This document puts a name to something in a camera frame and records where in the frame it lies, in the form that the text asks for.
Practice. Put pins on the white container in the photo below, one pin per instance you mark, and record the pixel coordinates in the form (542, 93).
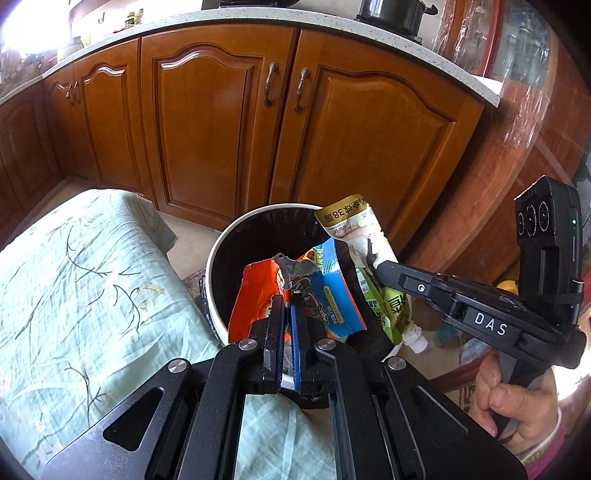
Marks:
(71, 47)

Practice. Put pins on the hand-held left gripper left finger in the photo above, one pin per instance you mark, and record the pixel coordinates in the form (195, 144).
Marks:
(274, 344)

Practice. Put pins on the wooden cabinet door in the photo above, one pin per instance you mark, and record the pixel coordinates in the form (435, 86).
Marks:
(111, 120)
(374, 147)
(23, 147)
(64, 134)
(212, 124)

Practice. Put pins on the green spouted drink pouch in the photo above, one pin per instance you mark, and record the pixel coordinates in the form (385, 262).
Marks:
(392, 307)

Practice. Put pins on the white round trash bin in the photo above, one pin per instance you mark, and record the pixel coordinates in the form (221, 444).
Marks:
(217, 314)

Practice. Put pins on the white speckled countertop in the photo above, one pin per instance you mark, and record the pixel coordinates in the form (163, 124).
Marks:
(332, 23)

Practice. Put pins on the plastic wrapped wooden furniture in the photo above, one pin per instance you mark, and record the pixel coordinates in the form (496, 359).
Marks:
(508, 138)

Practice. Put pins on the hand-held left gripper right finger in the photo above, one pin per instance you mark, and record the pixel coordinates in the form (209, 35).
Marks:
(295, 353)

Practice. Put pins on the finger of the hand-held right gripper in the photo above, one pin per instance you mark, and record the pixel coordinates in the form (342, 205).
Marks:
(411, 284)

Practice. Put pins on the orange and blue snack packet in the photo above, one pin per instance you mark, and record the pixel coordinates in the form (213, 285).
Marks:
(258, 295)

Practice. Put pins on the person's right hand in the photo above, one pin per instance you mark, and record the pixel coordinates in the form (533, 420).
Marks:
(505, 397)

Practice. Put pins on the black cooking pot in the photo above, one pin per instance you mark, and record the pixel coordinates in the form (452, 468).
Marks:
(390, 10)

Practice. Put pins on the person's right forearm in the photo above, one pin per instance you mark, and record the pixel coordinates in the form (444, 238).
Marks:
(561, 447)

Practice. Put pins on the green floral tablecloth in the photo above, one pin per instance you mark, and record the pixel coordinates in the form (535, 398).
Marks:
(92, 300)

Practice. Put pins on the black bin liner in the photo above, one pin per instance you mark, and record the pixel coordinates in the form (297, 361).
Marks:
(240, 244)

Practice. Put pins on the yellow round object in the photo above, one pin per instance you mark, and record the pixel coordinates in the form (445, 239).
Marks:
(508, 287)

